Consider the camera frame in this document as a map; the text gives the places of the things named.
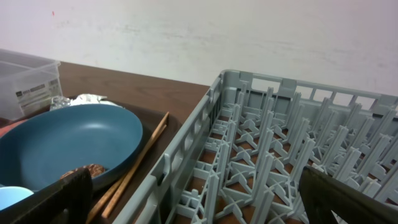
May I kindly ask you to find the orange carrot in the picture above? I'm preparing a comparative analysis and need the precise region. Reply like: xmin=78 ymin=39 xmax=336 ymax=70
xmin=0 ymin=119 xmax=26 ymax=137

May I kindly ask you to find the light blue cup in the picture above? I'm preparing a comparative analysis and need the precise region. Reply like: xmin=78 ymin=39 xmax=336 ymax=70
xmin=0 ymin=186 xmax=34 ymax=210

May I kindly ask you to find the grey dishwasher rack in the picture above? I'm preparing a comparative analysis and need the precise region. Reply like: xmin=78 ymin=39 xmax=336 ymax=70
xmin=115 ymin=70 xmax=397 ymax=223

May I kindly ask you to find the crumpled foil wrapper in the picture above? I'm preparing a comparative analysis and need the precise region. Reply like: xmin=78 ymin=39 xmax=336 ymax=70
xmin=50 ymin=96 xmax=72 ymax=111

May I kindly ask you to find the brown round bread piece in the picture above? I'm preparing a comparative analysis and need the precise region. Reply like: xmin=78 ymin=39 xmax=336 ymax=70
xmin=60 ymin=164 xmax=106 ymax=179

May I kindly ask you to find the crumpled white paper napkin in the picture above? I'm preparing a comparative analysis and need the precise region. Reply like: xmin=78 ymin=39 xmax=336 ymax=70
xmin=69 ymin=93 xmax=119 ymax=107

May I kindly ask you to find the wooden chopstick left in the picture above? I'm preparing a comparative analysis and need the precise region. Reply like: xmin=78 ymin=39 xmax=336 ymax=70
xmin=86 ymin=124 xmax=167 ymax=224

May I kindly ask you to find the wooden chopstick right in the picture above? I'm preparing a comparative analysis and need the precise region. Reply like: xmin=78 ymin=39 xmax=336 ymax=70
xmin=101 ymin=111 xmax=170 ymax=219

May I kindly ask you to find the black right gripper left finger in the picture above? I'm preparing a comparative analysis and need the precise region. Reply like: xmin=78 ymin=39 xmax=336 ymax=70
xmin=1 ymin=168 xmax=93 ymax=223

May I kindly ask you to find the clear plastic bin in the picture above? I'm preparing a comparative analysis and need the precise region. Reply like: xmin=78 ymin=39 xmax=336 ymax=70
xmin=1 ymin=49 xmax=62 ymax=120

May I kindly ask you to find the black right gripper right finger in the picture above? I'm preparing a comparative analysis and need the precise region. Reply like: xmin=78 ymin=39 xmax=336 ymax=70
xmin=298 ymin=166 xmax=397 ymax=224

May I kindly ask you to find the brown serving tray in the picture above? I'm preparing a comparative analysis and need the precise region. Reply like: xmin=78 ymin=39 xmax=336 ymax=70
xmin=0 ymin=96 xmax=183 ymax=224

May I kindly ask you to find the wooden chopstick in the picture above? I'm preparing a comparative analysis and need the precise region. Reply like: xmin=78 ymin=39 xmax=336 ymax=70
xmin=101 ymin=111 xmax=170 ymax=219
xmin=86 ymin=124 xmax=167 ymax=224

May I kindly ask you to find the dark blue plate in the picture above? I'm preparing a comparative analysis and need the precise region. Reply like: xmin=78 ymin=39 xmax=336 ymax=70
xmin=0 ymin=103 xmax=144 ymax=192

